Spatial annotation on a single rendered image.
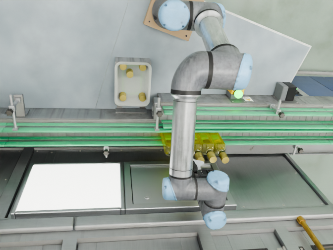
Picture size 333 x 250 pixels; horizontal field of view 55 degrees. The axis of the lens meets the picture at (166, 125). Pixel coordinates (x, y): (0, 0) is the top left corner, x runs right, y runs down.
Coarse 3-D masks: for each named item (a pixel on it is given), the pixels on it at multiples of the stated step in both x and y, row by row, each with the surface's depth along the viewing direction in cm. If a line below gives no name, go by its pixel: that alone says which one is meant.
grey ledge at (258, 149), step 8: (232, 152) 177; (240, 152) 177; (248, 152) 178; (256, 152) 179; (264, 152) 180; (272, 152) 181; (280, 152) 181; (288, 152) 182; (296, 152) 183; (304, 152) 184; (312, 152) 185; (320, 152) 185; (328, 152) 186
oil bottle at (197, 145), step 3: (195, 132) 158; (195, 135) 155; (195, 138) 153; (198, 138) 153; (195, 141) 150; (198, 141) 150; (195, 144) 148; (198, 144) 148; (201, 144) 148; (195, 147) 146; (198, 147) 147; (201, 147) 147; (201, 150) 148
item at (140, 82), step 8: (128, 64) 157; (136, 64) 150; (144, 64) 150; (120, 72) 158; (136, 72) 159; (144, 72) 160; (120, 80) 160; (128, 80) 160; (136, 80) 161; (144, 80) 161; (120, 88) 162; (128, 88) 162; (136, 88) 163; (144, 88) 163; (128, 96) 164; (136, 96) 165; (120, 104) 158; (128, 104) 159; (136, 104) 159; (144, 104) 160
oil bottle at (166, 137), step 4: (160, 132) 163; (164, 132) 156; (168, 132) 156; (164, 136) 153; (168, 136) 153; (164, 140) 150; (168, 140) 149; (164, 144) 150; (168, 144) 146; (164, 148) 150; (168, 148) 145; (168, 152) 145
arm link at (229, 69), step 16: (208, 16) 123; (224, 16) 128; (208, 32) 114; (224, 32) 115; (208, 48) 110; (224, 48) 100; (224, 64) 94; (240, 64) 95; (208, 80) 95; (224, 80) 96; (240, 80) 96
